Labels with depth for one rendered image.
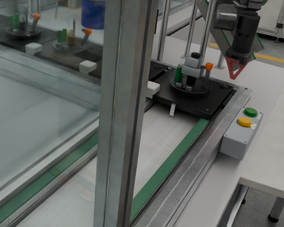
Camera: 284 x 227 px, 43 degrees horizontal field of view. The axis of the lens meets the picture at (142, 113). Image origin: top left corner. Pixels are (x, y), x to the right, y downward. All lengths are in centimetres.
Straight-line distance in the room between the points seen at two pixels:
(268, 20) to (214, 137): 437
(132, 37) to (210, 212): 72
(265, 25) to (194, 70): 419
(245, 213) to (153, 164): 138
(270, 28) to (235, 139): 436
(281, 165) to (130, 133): 91
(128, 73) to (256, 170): 88
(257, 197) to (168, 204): 165
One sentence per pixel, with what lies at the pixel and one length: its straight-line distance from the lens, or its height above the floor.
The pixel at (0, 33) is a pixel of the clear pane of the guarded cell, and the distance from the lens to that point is 18.
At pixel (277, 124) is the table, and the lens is 139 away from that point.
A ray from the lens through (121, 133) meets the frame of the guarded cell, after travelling 31.
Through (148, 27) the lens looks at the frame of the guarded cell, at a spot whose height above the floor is 142.
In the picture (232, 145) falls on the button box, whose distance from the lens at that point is 105.
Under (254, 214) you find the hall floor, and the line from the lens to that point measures 229.
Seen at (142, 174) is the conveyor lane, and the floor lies 92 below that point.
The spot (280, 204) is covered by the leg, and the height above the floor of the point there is 13.
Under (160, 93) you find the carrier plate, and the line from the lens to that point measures 118.
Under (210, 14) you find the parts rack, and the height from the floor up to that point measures 118.
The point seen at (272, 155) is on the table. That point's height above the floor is 86.
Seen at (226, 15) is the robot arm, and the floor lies 125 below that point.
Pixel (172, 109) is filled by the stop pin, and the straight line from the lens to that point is 114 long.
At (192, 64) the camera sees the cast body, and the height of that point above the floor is 107.
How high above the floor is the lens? 151
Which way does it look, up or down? 31 degrees down
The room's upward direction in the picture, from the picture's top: 7 degrees clockwise
